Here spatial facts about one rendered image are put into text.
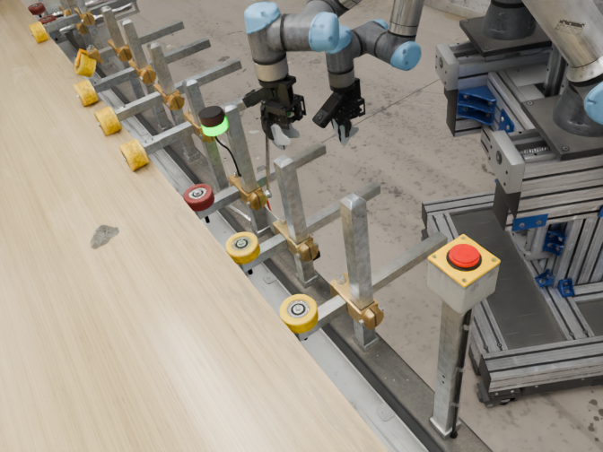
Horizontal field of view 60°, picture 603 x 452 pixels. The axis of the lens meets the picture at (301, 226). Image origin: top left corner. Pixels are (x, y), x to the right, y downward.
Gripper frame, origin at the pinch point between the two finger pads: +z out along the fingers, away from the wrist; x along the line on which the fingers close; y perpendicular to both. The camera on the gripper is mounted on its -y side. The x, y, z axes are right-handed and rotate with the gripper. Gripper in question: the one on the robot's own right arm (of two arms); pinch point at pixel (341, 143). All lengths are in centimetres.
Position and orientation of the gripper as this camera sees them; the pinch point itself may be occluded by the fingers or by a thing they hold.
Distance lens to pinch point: 165.5
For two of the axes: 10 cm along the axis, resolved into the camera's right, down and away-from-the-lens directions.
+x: -5.5, -5.2, 6.5
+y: 8.2, -4.7, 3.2
